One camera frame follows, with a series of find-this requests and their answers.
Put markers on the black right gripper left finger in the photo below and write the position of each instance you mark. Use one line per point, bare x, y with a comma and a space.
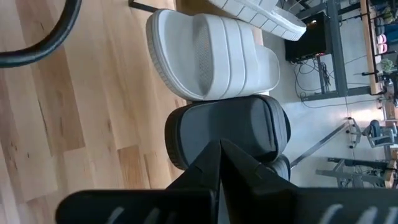
140, 208

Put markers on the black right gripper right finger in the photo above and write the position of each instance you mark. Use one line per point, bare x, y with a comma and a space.
311, 208

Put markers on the grey rubber slide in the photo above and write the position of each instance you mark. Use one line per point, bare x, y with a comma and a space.
264, 18
211, 56

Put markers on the grey office chair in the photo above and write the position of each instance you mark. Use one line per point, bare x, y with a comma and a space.
377, 133

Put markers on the black computer case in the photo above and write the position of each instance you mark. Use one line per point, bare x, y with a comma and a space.
308, 37

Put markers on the grey desk frame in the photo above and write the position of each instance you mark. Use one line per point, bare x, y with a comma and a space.
337, 46
351, 174

